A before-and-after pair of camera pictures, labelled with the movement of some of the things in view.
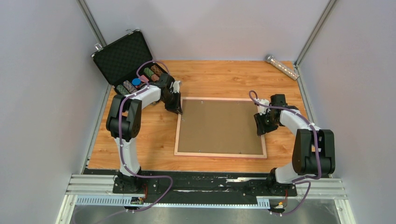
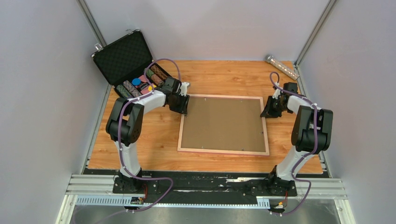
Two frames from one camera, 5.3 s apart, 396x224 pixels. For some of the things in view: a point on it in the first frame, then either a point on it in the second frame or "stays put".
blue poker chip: [136, 81] stays put
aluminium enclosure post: [323, 17] stays put
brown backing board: [228, 127] stays put
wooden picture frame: [176, 153] → [204, 95]
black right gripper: [261, 129] → [268, 112]
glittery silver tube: [270, 59] stays put
